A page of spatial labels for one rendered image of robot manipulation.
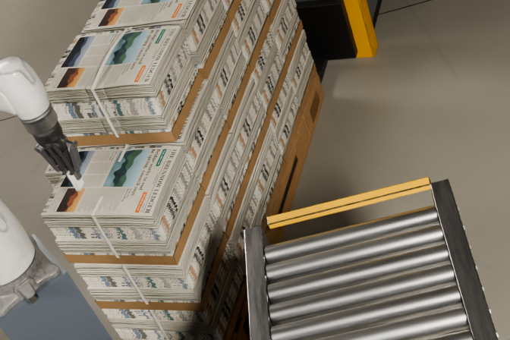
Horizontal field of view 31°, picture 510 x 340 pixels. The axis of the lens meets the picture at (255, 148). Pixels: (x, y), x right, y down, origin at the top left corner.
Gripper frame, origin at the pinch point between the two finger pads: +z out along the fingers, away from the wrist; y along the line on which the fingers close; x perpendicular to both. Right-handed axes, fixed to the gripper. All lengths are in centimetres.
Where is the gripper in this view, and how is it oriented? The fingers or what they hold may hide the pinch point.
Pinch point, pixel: (75, 178)
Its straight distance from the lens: 257.6
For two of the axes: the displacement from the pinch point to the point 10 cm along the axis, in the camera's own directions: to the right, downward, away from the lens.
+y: -9.2, 0.4, 3.8
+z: 2.9, 7.2, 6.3
